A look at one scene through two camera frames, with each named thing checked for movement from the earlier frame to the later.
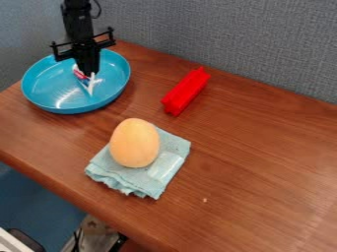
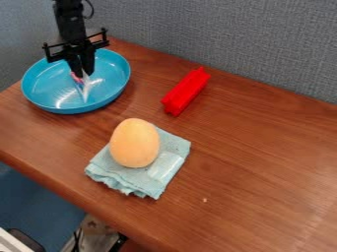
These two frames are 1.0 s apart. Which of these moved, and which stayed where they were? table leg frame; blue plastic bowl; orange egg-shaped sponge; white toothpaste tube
Moved: white toothpaste tube
Stayed: orange egg-shaped sponge; table leg frame; blue plastic bowl
